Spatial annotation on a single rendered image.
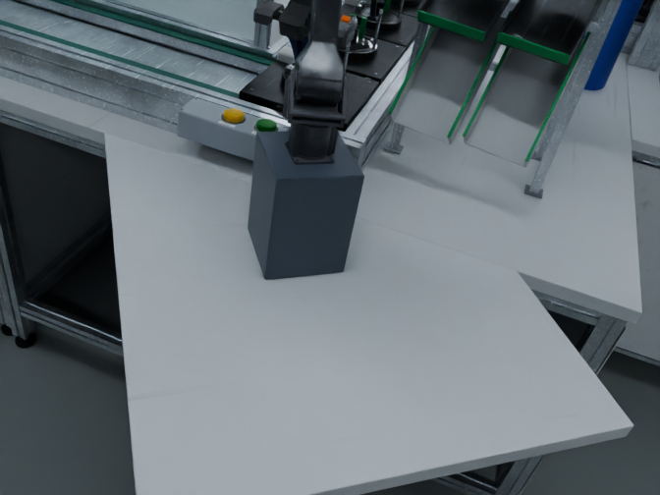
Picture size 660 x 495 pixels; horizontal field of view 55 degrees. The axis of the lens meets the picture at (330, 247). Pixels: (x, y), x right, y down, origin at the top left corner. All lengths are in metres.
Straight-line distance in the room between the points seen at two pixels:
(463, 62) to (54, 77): 0.87
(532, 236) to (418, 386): 0.49
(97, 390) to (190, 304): 1.03
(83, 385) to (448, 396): 1.30
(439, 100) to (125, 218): 0.64
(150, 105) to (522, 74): 0.76
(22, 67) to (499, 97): 1.03
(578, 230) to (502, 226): 0.17
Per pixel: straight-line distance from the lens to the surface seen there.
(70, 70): 1.53
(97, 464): 1.88
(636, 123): 2.01
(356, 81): 1.50
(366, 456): 0.87
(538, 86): 1.35
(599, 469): 2.17
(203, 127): 1.29
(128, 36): 1.74
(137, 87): 1.44
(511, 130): 1.31
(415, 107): 1.32
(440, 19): 1.23
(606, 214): 1.51
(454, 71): 1.34
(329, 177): 0.97
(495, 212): 1.37
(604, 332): 1.33
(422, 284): 1.12
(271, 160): 0.98
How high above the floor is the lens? 1.58
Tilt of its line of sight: 39 degrees down
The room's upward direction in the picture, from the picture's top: 11 degrees clockwise
